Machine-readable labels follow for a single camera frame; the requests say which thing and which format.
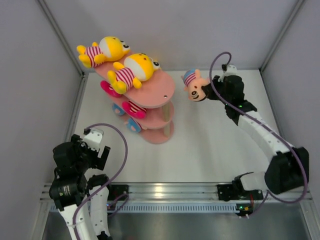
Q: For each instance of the pink three-tier wooden shelf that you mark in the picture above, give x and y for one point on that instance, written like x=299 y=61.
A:
x=155 y=95

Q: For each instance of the yellow plush striped shirt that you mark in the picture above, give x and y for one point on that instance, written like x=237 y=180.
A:
x=135 y=69

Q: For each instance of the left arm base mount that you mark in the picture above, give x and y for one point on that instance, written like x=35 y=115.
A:
x=116 y=190

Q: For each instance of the peach-faced boy plush doll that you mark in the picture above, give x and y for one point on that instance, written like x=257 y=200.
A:
x=132 y=125

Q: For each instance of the aluminium front rail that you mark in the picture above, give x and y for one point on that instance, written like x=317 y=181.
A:
x=179 y=191

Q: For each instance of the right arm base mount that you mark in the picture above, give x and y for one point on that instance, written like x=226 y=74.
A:
x=228 y=192

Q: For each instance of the white pink-eared plush toy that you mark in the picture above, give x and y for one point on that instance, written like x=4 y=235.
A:
x=134 y=110

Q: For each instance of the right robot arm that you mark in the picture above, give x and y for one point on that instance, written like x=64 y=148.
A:
x=288 y=166

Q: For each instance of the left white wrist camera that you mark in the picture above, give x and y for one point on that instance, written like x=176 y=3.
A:
x=93 y=138

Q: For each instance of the large yellow plush on shelf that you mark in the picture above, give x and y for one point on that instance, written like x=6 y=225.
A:
x=109 y=49

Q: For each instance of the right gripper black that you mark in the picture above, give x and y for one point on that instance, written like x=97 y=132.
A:
x=209 y=90

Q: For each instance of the blue plush under shelf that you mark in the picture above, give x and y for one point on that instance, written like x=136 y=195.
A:
x=117 y=110

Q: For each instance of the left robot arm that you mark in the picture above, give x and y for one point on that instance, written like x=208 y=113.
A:
x=81 y=201

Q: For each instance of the slotted grey cable duct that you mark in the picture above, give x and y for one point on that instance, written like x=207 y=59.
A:
x=175 y=207

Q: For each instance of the pink plush striped shirt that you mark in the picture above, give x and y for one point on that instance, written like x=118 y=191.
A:
x=109 y=89

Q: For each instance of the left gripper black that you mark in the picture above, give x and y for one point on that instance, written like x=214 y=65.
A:
x=97 y=163

